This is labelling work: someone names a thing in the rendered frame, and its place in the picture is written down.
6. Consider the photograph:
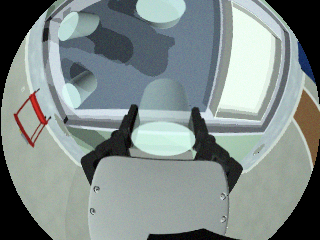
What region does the clear glass jar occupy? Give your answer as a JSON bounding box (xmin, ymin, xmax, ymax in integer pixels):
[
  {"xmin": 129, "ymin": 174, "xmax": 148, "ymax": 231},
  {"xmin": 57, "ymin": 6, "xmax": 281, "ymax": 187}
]
[
  {"xmin": 58, "ymin": 12, "xmax": 99, "ymax": 41},
  {"xmin": 62, "ymin": 71, "xmax": 97, "ymax": 108},
  {"xmin": 131, "ymin": 78, "xmax": 195, "ymax": 156},
  {"xmin": 136, "ymin": 0, "xmax": 186, "ymax": 29}
]

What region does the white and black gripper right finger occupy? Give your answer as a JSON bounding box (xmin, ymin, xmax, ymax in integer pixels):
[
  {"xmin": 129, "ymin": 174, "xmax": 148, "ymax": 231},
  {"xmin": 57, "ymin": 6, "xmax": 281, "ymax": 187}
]
[{"xmin": 191, "ymin": 107, "xmax": 243, "ymax": 194}]

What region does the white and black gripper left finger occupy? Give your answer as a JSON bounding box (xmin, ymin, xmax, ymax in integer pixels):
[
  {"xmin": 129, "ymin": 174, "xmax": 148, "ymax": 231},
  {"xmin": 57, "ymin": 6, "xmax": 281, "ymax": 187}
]
[{"xmin": 80, "ymin": 104, "xmax": 138, "ymax": 186}]

